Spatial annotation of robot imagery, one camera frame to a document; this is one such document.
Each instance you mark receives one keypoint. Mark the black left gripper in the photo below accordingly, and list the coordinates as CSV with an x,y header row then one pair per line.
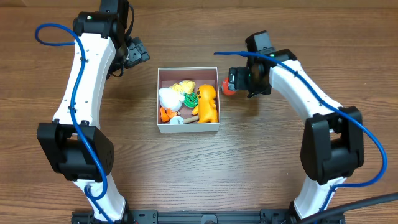
x,y
137,53

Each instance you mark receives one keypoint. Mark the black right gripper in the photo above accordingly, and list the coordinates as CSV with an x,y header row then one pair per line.
x,y
232,81

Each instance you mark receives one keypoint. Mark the red ball with eye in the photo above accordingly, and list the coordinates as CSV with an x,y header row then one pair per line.
x,y
225,90

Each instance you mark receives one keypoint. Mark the white plush duck toy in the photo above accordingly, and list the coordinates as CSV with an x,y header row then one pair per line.
x,y
171,99

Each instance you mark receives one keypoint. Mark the orange dinosaur figure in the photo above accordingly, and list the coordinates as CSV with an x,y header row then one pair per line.
x,y
206,109

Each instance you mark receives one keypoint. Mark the green plastic spinning top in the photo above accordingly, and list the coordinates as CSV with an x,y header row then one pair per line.
x,y
191,100

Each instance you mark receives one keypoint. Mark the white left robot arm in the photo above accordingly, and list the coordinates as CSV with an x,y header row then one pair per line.
x,y
73,142

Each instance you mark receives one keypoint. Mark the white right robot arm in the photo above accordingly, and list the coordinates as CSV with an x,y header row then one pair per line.
x,y
332,147

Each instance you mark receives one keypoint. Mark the white box with pink interior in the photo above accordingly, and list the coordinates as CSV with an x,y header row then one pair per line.
x,y
200,75

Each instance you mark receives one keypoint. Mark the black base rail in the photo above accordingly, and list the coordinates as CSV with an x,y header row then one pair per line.
x,y
251,217

